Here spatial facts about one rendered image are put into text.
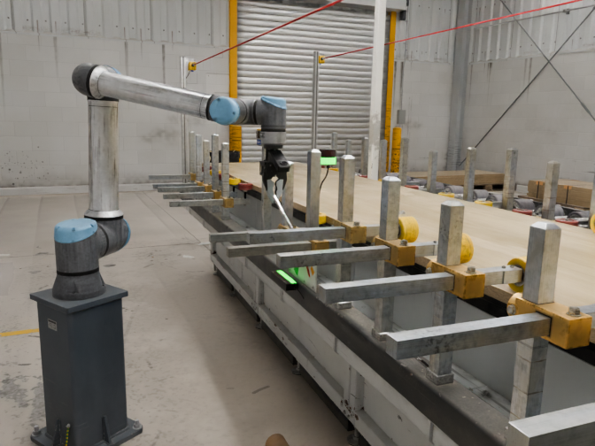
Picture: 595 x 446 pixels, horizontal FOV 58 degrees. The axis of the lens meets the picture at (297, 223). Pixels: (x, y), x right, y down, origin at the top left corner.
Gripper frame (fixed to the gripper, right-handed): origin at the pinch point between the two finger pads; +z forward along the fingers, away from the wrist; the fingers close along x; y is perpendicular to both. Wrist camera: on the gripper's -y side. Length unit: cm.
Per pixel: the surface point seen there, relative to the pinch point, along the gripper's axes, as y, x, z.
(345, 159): -43.6, -6.5, -18.1
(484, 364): -83, -28, 30
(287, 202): 6.4, -7.4, 2.0
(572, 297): -102, -33, 7
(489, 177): 612, -629, 71
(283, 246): -22.3, 4.3, 11.8
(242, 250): -22.3, 18.4, 12.3
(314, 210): -18.6, -8.0, 0.9
